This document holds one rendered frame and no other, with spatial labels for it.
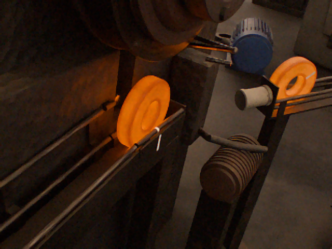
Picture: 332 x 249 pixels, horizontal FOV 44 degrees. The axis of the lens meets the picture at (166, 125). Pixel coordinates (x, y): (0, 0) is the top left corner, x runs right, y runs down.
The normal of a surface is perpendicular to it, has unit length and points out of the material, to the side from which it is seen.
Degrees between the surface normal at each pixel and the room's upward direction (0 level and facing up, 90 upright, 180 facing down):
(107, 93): 90
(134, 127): 90
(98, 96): 90
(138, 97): 39
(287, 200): 0
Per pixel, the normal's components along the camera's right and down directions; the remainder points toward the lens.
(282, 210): 0.17, -0.83
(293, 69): 0.45, 0.54
